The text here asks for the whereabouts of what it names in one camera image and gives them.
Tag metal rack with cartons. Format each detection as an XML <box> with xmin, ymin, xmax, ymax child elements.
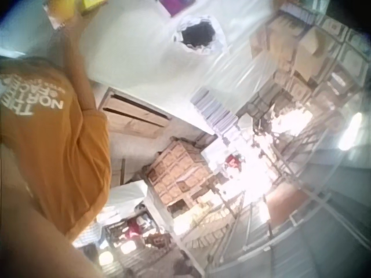
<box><xmin>249</xmin><ymin>0</ymin><xmax>371</xmax><ymax>137</ymax></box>

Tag heap of clothes and goods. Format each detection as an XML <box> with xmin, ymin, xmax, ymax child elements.
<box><xmin>101</xmin><ymin>211</ymin><xmax>174</xmax><ymax>255</ymax></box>

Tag person's right hand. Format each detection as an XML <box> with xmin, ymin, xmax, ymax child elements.
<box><xmin>56</xmin><ymin>8</ymin><xmax>85</xmax><ymax>30</ymax></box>

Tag stack of brown cartons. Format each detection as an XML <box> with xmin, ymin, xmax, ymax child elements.
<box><xmin>144</xmin><ymin>137</ymin><xmax>217</xmax><ymax>215</ymax></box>

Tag white covered low table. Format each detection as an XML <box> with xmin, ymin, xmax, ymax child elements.
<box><xmin>103</xmin><ymin>179</ymin><xmax>163</xmax><ymax>229</ymax></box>

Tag yellow-green box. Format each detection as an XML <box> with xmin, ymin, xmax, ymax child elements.
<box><xmin>79</xmin><ymin>0</ymin><xmax>108</xmax><ymax>16</ymax></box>

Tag yellow packet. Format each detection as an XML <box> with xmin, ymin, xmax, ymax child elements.
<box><xmin>48</xmin><ymin>0</ymin><xmax>79</xmax><ymax>21</ymax></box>

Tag white plastic bag, dark contents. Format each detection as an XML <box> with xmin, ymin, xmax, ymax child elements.
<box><xmin>172</xmin><ymin>14</ymin><xmax>230</xmax><ymax>56</ymax></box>

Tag red object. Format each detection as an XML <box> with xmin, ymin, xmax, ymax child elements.
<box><xmin>225</xmin><ymin>155</ymin><xmax>243</xmax><ymax>171</ymax></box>

